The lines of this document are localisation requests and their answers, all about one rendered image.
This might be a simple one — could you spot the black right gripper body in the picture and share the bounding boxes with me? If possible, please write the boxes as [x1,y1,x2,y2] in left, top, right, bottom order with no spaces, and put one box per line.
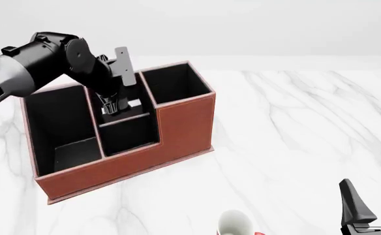
[339,219,381,235]

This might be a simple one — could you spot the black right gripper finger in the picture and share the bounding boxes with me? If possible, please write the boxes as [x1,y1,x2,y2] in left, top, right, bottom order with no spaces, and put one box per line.
[339,178,378,225]

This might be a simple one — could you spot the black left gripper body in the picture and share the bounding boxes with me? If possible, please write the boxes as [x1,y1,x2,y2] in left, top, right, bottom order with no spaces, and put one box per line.
[95,91,129,116]

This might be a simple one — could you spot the red-brown desk caddy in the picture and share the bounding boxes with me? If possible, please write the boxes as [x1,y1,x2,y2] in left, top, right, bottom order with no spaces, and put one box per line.
[20,60,217,206]

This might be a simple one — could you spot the grey plate on black stalk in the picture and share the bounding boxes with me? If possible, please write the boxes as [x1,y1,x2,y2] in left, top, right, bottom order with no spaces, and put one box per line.
[107,46,138,87]

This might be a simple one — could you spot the white and red mug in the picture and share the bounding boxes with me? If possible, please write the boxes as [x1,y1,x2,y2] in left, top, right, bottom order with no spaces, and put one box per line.
[217,209,264,235]

